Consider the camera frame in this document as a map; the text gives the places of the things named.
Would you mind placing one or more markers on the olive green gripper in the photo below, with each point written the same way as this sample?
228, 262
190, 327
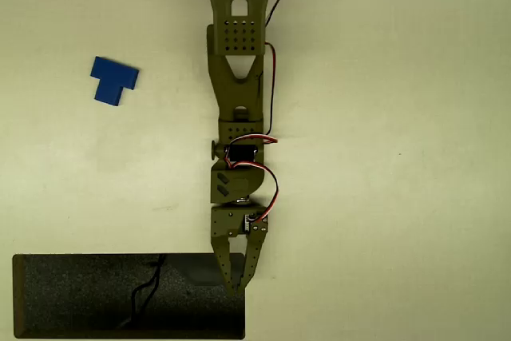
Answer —
228, 224

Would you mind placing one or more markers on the blue T-shaped block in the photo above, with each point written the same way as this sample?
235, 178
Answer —
108, 77

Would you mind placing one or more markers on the black rectangular tray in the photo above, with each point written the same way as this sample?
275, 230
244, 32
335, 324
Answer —
80, 301

